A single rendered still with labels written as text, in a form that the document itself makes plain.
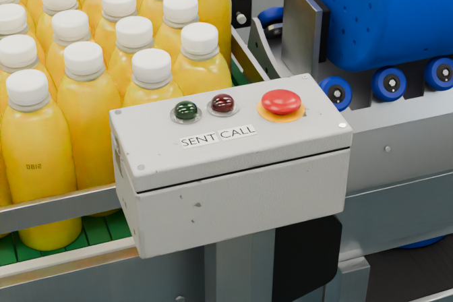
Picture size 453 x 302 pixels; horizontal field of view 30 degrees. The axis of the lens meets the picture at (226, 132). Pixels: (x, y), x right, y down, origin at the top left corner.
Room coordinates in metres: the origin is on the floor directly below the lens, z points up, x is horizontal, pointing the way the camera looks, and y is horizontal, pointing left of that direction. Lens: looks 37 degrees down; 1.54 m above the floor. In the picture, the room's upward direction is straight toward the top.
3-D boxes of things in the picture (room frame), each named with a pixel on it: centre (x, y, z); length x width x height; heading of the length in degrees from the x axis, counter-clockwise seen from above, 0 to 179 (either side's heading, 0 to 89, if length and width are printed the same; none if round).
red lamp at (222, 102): (0.63, 0.00, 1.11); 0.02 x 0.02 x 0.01
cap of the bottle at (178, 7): (0.84, 0.05, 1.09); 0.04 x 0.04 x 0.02
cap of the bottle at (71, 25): (0.80, 0.17, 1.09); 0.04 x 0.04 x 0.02
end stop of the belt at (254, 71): (0.93, -0.03, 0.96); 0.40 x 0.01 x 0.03; 19
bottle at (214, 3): (0.97, 0.03, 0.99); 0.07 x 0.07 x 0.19
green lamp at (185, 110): (0.62, 0.04, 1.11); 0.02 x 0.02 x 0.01
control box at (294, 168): (0.62, 0.00, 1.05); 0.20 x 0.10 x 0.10; 109
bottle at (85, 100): (0.74, 0.15, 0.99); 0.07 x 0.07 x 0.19
